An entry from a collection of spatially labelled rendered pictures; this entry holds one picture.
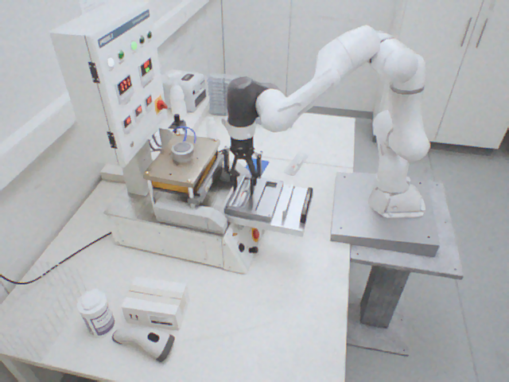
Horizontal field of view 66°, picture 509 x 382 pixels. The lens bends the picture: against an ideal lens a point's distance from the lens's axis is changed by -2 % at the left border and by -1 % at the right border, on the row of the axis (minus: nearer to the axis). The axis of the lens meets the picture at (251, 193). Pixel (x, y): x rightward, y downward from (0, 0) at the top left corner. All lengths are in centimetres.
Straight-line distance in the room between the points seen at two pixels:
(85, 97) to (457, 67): 273
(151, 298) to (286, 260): 51
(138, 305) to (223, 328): 28
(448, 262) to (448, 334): 82
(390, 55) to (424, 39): 200
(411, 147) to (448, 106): 209
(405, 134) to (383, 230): 40
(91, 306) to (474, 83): 300
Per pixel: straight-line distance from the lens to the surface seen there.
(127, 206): 152
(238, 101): 117
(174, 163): 138
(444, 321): 247
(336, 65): 120
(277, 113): 112
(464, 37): 328
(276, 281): 145
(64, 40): 120
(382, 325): 229
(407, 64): 126
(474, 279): 273
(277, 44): 372
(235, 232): 141
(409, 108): 142
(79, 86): 124
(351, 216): 165
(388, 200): 163
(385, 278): 197
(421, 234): 164
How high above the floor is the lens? 190
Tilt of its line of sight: 40 degrees down
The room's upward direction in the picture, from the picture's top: straight up
